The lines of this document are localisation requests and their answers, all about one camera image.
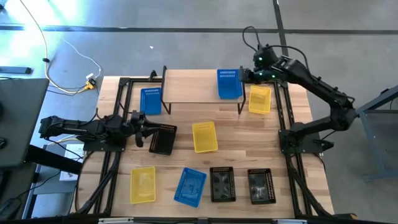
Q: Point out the black computer mouse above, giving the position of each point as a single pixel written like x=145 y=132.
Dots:
x=2 y=143

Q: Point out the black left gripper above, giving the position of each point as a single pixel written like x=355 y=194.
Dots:
x=135 y=126

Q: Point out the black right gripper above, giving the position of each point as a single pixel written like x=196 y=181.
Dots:
x=265 y=77

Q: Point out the blue plastic basket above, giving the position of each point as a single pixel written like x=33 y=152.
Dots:
x=190 y=187
x=229 y=88
x=150 y=104

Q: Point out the white paper sheet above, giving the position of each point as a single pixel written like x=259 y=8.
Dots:
x=68 y=176
x=74 y=152

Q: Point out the yellow plastic basket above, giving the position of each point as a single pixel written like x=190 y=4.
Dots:
x=143 y=185
x=204 y=137
x=259 y=99

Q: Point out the grey desk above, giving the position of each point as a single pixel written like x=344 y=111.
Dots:
x=21 y=118

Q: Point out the black desk beam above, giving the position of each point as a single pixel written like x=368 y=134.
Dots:
x=53 y=160

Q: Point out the black power strip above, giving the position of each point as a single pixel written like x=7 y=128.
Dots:
x=15 y=70

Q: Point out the black aluminium table frame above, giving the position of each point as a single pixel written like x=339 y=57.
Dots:
x=123 y=82

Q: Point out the white power adapter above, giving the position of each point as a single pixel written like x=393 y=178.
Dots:
x=90 y=76

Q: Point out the blue-grey metal table frame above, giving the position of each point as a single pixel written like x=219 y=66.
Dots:
x=377 y=100

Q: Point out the yellow power plug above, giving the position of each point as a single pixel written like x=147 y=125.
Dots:
x=90 y=85

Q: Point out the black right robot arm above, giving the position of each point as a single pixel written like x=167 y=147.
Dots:
x=311 y=81

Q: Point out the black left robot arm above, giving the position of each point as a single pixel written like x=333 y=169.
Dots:
x=77 y=127

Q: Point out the wooden shelf with black legs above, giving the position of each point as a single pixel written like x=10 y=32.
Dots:
x=192 y=85

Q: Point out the black plastic basket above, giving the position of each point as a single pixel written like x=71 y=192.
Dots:
x=163 y=141
x=222 y=185
x=261 y=186

